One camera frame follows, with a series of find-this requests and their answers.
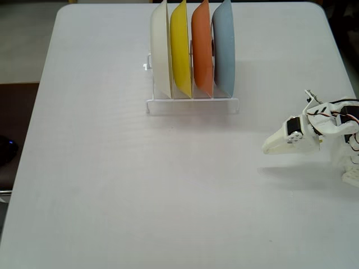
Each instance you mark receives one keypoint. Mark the yellow plate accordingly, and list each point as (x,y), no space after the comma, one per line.
(181,50)

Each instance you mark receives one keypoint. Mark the clear acrylic plate rack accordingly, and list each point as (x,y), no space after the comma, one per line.
(196,100)

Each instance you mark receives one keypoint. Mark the white plate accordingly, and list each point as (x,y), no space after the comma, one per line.
(160,50)

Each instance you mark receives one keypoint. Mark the metal frame bar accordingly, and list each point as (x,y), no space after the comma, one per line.
(5,192)

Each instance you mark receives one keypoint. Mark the orange plate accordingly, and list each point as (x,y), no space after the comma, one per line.
(200,56)

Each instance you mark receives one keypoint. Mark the black computer mouse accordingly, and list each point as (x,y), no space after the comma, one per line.
(7,151)

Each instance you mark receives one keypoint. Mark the light blue plate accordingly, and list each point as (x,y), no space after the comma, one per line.
(224,50)

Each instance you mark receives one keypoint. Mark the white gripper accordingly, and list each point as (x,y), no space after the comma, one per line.
(281,140)

